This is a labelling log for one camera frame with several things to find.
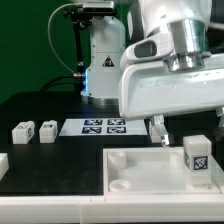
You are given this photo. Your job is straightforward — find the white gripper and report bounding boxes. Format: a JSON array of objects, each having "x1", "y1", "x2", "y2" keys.
[{"x1": 118, "y1": 38, "x2": 224, "y2": 147}]

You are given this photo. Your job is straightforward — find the white square tabletop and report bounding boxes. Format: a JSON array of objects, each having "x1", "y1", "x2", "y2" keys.
[{"x1": 103, "y1": 147, "x2": 224, "y2": 195}]

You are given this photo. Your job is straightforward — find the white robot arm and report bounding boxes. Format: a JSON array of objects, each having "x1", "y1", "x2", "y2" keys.
[{"x1": 82, "y1": 0, "x2": 224, "y2": 146}]

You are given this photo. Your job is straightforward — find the paper sheet with tags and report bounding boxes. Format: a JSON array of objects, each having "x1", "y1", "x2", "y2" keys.
[{"x1": 60, "y1": 118, "x2": 147, "y2": 137}]

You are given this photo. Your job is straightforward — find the black cables at base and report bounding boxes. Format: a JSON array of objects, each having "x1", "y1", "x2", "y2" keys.
[{"x1": 39, "y1": 73, "x2": 86, "y2": 93}]

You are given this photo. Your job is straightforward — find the grey cable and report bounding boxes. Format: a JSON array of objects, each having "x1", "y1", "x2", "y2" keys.
[{"x1": 47, "y1": 3, "x2": 81, "y2": 75}]

